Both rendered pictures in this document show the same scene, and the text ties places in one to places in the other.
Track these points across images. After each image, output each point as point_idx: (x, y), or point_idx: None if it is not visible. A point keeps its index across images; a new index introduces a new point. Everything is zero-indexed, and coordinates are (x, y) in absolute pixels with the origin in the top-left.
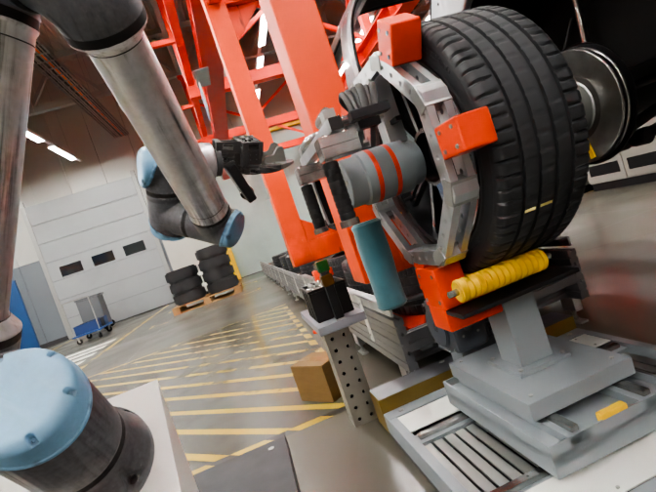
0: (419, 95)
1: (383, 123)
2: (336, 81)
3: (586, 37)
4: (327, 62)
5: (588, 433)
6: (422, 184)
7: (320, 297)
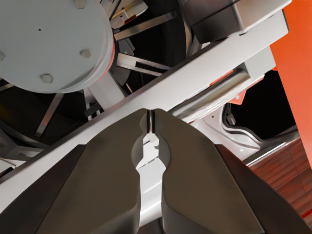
0: None
1: (104, 107)
2: (292, 97)
3: (127, 87)
4: (302, 118)
5: None
6: (100, 1)
7: None
